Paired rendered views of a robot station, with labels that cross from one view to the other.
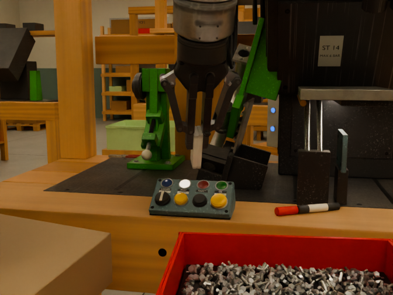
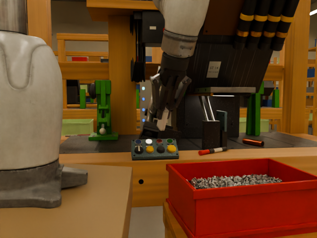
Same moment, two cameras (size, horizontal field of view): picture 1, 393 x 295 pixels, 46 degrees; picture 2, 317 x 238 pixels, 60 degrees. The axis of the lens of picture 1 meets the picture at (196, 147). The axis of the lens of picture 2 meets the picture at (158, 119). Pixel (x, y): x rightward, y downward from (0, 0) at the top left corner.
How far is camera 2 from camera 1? 28 cm
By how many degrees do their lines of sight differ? 19
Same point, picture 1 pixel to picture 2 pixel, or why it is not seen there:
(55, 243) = (107, 174)
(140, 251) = not seen: hidden behind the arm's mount
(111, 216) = (109, 163)
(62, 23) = not seen: hidden behind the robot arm
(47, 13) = not seen: outside the picture
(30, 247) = (95, 176)
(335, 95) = (227, 89)
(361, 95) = (239, 89)
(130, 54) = (78, 73)
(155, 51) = (94, 72)
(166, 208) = (142, 155)
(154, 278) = (136, 198)
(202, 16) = (184, 43)
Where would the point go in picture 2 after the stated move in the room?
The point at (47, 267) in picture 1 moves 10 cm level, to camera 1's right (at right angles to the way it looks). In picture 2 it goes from (118, 184) to (165, 180)
